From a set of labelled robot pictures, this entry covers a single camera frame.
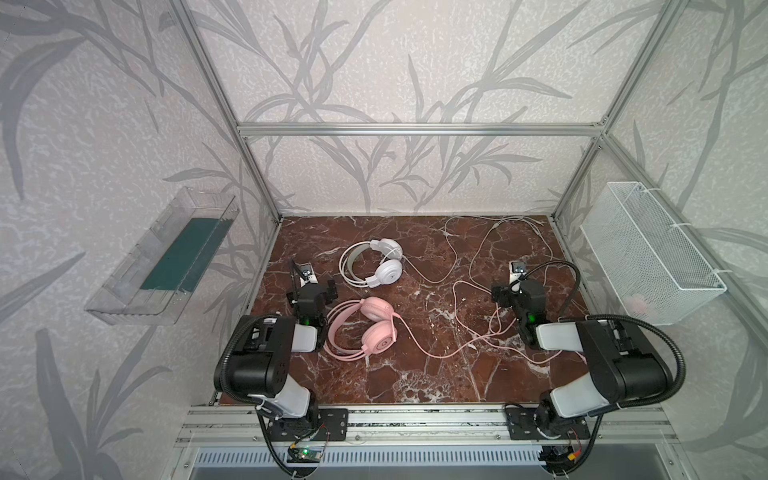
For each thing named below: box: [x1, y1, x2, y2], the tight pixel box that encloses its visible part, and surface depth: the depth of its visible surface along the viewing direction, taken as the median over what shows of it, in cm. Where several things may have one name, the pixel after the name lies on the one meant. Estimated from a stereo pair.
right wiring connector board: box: [538, 445, 582, 472], surface depth 72 cm
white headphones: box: [339, 238, 403, 288], surface depth 101 cm
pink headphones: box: [324, 296, 398, 361], surface depth 85 cm
